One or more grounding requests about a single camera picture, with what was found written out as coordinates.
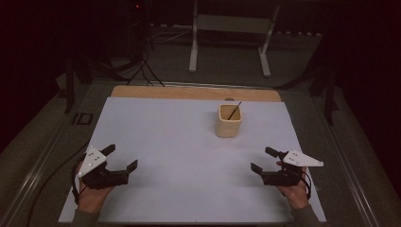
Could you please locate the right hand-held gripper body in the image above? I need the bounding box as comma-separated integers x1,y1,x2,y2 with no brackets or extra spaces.
261,148,324,187

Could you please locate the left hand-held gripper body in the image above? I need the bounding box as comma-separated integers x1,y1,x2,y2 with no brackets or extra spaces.
77,145,131,190

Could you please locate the beige square cup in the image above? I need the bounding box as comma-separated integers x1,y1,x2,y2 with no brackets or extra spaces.
215,103,243,139

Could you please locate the thin black makeup brush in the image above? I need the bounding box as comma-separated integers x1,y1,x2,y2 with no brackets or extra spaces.
227,100,243,121

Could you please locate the person's left hand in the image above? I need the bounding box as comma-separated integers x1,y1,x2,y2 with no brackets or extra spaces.
76,160,115,214

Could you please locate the person's right hand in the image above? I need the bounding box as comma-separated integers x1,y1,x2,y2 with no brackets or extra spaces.
275,160,312,210

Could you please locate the white table mat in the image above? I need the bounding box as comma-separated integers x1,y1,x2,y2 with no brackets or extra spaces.
58,96,327,224

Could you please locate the black stand leg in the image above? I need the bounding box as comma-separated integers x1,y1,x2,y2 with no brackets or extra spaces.
63,56,78,114

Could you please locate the white metal stand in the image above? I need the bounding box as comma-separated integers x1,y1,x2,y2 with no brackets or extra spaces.
187,0,282,79

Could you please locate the black rectangular floor frame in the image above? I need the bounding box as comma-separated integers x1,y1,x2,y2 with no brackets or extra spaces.
71,112,95,126

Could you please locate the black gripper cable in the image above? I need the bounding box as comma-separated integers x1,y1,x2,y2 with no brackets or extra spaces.
26,141,91,227

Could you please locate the black tripod with cables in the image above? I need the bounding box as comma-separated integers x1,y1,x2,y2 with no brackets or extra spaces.
103,0,166,87

